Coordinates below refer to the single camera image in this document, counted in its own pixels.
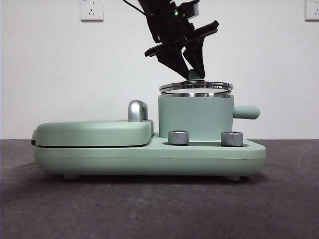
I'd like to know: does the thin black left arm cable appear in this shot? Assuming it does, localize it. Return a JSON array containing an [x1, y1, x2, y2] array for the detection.
[[122, 0, 144, 14]]

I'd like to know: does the white wall socket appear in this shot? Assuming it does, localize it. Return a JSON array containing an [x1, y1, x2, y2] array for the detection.
[[305, 0, 319, 21], [80, 0, 104, 21]]

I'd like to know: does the mint green griddle cover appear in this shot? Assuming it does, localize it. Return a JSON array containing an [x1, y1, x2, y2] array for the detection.
[[31, 119, 155, 148]]

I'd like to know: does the chrome griddle handle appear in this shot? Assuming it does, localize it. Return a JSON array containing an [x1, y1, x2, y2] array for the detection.
[[128, 100, 149, 122]]

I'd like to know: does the mint green breakfast machine base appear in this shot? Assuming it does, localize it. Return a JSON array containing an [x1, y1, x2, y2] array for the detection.
[[33, 131, 267, 180]]

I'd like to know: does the silver control knob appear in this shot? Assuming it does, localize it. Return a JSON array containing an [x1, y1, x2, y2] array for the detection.
[[167, 129, 190, 145], [220, 131, 244, 147]]

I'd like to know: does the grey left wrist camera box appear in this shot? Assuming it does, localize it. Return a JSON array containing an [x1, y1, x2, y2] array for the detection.
[[174, 0, 200, 20]]

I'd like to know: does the glass pot lid green knob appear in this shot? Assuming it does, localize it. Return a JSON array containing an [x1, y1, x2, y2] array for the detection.
[[159, 69, 234, 96]]

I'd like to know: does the mint green pot with handle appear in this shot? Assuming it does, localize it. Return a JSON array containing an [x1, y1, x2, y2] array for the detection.
[[158, 92, 260, 141]]

